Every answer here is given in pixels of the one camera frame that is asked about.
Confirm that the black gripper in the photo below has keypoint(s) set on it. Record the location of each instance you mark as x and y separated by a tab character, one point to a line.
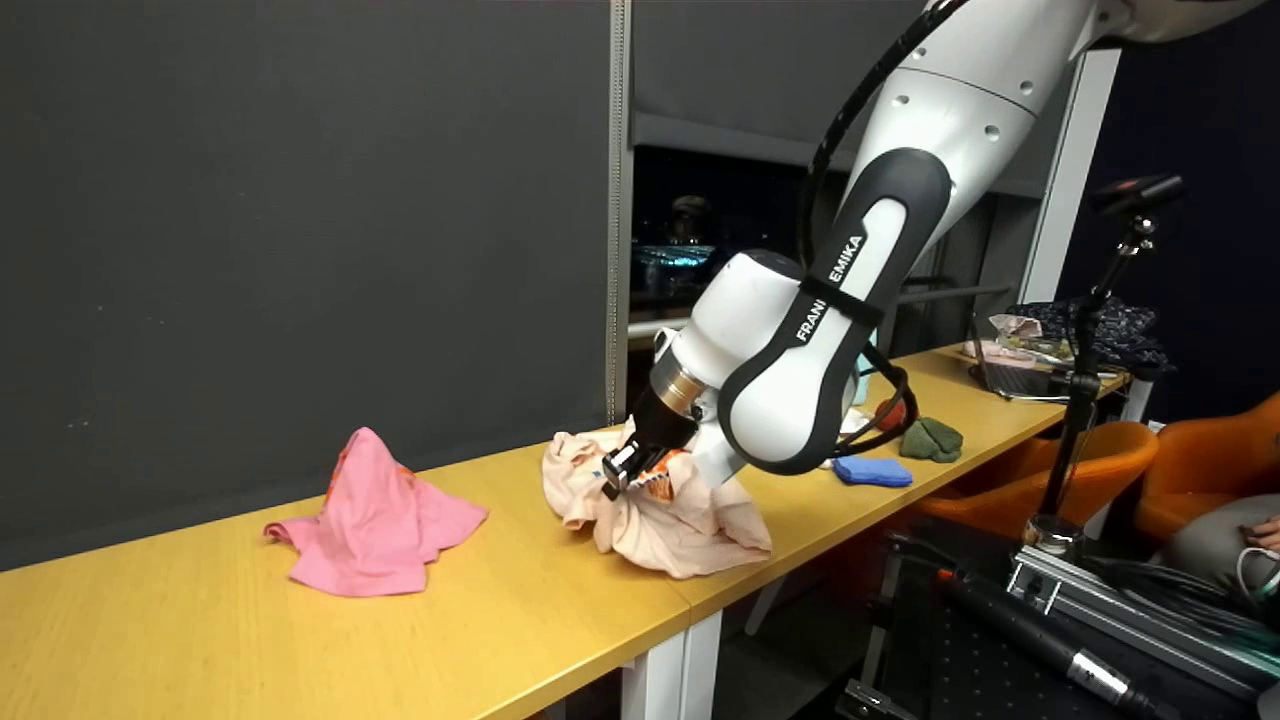
660	423

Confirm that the peach t-shirt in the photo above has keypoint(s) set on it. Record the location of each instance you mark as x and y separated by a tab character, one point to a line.
674	521

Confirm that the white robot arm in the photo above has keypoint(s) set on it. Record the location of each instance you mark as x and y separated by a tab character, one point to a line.
775	341

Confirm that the blue cloth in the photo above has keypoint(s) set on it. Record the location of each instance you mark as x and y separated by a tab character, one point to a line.
869	471

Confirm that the orange plush ball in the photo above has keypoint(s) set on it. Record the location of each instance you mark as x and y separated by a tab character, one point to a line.
893	415

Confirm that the green plush leaf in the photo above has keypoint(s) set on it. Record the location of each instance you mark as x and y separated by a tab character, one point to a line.
930	442

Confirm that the pink cloth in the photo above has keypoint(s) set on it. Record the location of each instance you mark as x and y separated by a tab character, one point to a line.
379	526

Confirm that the clear container with items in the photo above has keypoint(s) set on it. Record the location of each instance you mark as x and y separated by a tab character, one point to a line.
1019	357

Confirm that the black camera tripod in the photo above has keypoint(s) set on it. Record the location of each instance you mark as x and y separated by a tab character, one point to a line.
1133	211

